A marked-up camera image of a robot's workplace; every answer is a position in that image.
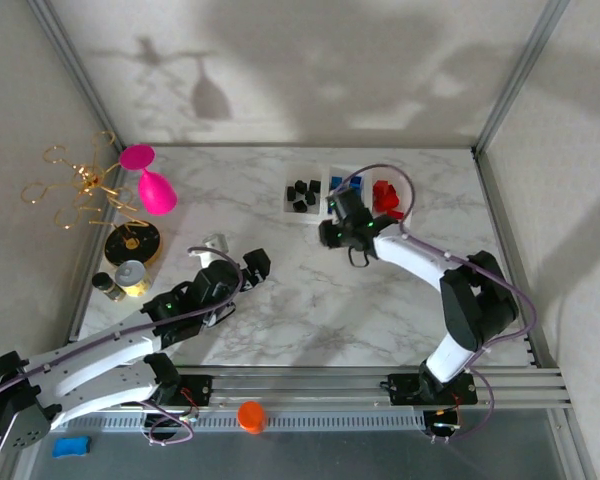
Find tin can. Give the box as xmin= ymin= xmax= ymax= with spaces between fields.
xmin=115 ymin=260 xmax=154 ymax=300

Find small black bottle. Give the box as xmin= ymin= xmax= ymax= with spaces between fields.
xmin=92 ymin=272 xmax=126 ymax=304

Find pink wine glass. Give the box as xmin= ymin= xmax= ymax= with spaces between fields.
xmin=118 ymin=143 xmax=179 ymax=216

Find orange plastic cylinder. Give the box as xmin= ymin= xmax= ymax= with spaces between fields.
xmin=237 ymin=400 xmax=267 ymax=435

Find blue bone-shaped sponge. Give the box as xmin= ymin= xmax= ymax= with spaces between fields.
xmin=52 ymin=435 xmax=90 ymax=459

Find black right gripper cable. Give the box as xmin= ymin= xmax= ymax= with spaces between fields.
xmin=348 ymin=247 xmax=376 ymax=270

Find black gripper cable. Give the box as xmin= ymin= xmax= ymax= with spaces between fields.
xmin=348 ymin=247 xmax=376 ymax=270
xmin=207 ymin=302 xmax=237 ymax=329

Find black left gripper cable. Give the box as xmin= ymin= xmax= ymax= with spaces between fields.
xmin=207 ymin=302 xmax=237 ymax=329

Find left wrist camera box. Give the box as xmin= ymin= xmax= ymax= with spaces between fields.
xmin=188 ymin=233 xmax=231 ymax=271

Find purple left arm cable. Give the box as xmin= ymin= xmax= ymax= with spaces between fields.
xmin=0 ymin=244 xmax=244 ymax=451

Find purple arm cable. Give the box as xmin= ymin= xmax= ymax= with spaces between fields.
xmin=329 ymin=163 xmax=539 ymax=446
xmin=0 ymin=244 xmax=244 ymax=451

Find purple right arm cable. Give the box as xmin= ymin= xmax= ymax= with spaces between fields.
xmin=329 ymin=163 xmax=539 ymax=446

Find aluminium mounting rail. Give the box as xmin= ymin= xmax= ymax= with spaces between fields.
xmin=104 ymin=366 xmax=567 ymax=409

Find grey slotted cable duct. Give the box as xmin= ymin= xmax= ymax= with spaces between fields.
xmin=92 ymin=407 xmax=429 ymax=432

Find aluminium frame side bar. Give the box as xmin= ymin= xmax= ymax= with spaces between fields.
xmin=473 ymin=148 xmax=561 ymax=371

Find aluminium frame post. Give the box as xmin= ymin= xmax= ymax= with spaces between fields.
xmin=549 ymin=407 xmax=599 ymax=480
xmin=472 ymin=0 xmax=574 ymax=156
xmin=27 ymin=0 xmax=129 ymax=151

